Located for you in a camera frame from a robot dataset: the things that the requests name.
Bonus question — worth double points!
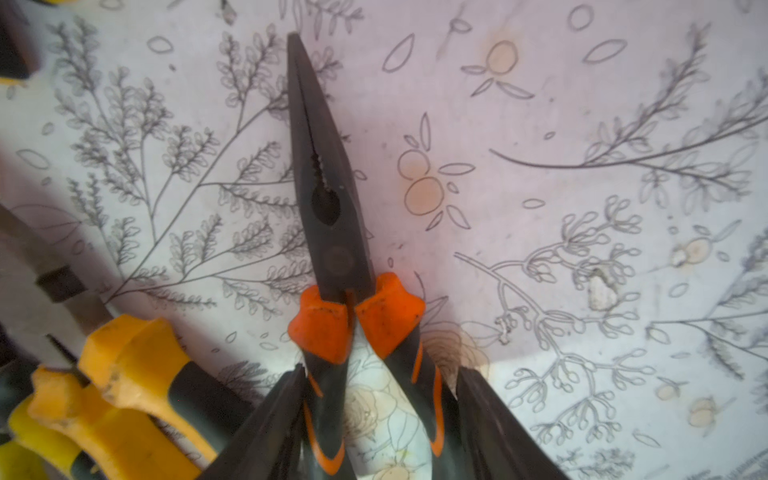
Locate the dark orange striped pliers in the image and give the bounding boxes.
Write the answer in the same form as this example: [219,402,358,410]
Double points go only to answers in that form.
[287,33,468,479]

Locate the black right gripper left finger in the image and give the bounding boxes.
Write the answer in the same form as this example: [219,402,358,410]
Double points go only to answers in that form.
[199,364,305,480]

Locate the yellow black handled pliers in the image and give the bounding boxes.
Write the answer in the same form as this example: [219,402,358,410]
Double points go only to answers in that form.
[1,1,41,85]

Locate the small yellow diagonal pliers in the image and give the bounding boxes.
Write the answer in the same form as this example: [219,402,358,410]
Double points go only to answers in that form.
[1,336,105,479]

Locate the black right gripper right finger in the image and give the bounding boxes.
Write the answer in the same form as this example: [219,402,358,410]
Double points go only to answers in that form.
[456,367,567,480]

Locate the floral patterned table mat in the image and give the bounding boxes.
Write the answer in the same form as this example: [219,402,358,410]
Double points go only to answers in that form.
[1,1,767,479]

